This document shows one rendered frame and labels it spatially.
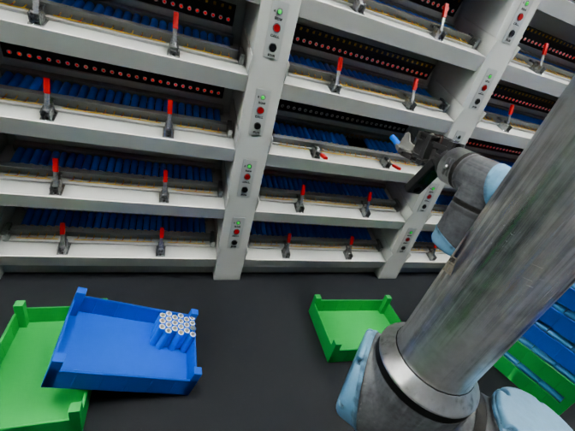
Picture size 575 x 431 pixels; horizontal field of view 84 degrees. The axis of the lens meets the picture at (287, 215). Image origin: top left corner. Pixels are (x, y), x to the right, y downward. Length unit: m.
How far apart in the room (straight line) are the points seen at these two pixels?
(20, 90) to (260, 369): 0.91
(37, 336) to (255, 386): 0.56
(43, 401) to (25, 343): 0.17
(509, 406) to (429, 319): 0.20
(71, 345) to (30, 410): 0.14
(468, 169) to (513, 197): 0.40
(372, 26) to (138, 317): 0.99
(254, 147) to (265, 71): 0.20
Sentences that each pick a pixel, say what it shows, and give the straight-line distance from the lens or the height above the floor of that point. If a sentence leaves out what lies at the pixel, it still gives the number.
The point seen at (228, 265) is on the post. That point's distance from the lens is 1.15.
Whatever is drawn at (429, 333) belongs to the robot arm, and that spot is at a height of 0.51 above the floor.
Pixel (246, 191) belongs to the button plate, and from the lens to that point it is 0.99.
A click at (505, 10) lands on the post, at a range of 1.26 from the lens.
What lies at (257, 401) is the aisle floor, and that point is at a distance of 0.93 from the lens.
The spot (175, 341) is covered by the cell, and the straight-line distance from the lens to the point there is 0.93.
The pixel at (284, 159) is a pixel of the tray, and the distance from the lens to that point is 0.98.
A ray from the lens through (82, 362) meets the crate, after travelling 0.89.
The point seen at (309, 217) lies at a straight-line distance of 1.11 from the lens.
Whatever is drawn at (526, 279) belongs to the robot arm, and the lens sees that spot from 0.41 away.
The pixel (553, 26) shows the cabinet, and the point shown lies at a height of 1.06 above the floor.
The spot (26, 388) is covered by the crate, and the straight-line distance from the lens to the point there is 0.97.
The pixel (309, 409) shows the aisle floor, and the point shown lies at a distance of 0.95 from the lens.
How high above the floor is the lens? 0.79
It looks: 28 degrees down
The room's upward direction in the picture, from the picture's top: 16 degrees clockwise
